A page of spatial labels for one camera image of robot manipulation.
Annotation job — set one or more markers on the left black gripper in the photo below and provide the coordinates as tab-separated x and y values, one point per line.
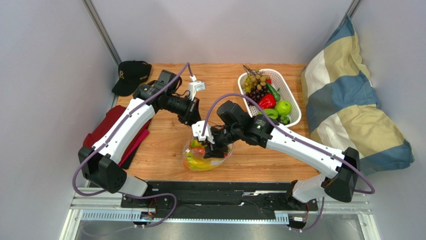
191	113

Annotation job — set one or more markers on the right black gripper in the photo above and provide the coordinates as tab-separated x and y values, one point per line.
220	141

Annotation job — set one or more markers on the watermelon slice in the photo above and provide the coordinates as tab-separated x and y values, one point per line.
198	152

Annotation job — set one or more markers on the clear orange zip top bag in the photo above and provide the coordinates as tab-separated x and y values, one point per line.
229	151

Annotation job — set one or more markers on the yellow banana bunch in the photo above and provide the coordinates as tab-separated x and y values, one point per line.
200	164

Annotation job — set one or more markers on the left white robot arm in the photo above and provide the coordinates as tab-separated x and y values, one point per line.
99	163

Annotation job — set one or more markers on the pink folded cloth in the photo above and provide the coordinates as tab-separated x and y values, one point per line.
130	152

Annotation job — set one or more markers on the dark purple grape bunch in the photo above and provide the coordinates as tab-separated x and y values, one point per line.
256	95

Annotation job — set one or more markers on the brown longan bunch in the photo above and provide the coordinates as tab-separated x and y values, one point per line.
255	79

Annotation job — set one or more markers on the red bell pepper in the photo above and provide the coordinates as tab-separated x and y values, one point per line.
267	102

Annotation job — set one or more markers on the black baseball cap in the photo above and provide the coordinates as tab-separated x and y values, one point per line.
131	74

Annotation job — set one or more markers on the dark purple mangosteen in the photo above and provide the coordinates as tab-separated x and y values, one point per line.
284	119

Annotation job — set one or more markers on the dark red folded cloth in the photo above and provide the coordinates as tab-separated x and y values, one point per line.
110	118

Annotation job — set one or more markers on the green cucumber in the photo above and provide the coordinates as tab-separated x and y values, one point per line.
274	92

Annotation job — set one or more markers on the white perforated plastic basket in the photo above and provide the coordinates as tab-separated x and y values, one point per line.
278	82

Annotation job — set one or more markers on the blue yellow checked pillow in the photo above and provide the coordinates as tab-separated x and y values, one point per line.
343	109

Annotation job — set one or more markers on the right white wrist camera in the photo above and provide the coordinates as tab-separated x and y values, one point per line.
201	131

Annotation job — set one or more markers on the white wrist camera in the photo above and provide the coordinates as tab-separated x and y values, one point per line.
201	131
195	86

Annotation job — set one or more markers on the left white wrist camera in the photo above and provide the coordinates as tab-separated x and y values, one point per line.
195	86

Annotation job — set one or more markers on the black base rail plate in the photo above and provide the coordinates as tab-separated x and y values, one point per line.
220	200

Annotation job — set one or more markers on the silver aluminium frame rail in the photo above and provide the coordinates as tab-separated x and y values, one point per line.
97	21

